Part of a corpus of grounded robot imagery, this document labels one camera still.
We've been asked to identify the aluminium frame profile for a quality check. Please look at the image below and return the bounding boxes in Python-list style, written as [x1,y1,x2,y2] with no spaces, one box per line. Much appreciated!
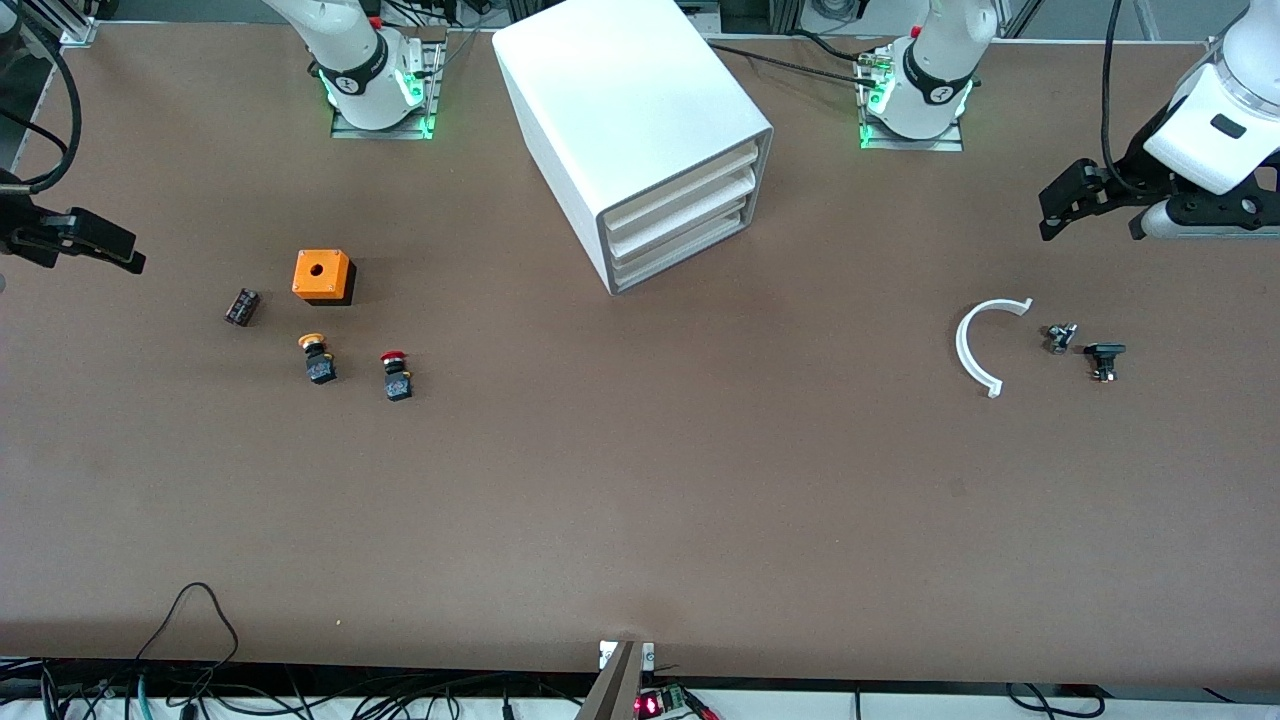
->
[0,0,98,48]

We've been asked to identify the thin black looped cable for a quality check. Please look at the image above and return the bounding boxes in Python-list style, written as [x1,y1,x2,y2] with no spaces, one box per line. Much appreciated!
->
[134,582,241,665]

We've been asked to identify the red mushroom push button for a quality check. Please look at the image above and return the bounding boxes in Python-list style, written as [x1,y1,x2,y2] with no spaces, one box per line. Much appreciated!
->
[379,350,415,404]

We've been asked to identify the black cable behind cabinet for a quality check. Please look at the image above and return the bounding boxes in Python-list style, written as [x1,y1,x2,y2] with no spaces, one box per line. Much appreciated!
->
[704,40,886,89]

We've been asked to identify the black cable loop at edge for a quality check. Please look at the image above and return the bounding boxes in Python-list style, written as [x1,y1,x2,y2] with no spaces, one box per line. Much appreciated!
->
[1004,682,1107,720]

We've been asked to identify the circuit board with red light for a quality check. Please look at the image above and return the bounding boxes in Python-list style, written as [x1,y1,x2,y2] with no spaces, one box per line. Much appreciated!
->
[634,684,719,720]

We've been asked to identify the orange box with hole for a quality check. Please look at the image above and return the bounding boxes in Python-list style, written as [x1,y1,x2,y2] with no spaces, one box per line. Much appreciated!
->
[291,249,358,307]

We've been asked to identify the grey camera mount bar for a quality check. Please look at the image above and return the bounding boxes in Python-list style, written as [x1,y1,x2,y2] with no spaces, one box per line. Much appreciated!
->
[575,640,657,720]

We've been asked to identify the yellow push button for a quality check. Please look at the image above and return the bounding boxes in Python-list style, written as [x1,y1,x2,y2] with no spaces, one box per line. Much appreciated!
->
[297,333,339,387]

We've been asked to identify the white drawer cabinet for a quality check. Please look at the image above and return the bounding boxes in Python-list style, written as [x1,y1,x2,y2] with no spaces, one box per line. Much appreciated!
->
[491,0,776,297]

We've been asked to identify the white curved plastic arc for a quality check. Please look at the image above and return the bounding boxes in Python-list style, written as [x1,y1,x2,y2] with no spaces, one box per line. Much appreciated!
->
[954,297,1035,400]

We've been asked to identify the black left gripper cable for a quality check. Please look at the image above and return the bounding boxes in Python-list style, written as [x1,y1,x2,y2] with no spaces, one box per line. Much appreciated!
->
[1099,0,1136,173]

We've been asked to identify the small black knob part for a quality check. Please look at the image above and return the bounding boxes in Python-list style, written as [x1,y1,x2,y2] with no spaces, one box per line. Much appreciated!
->
[1083,342,1128,384]

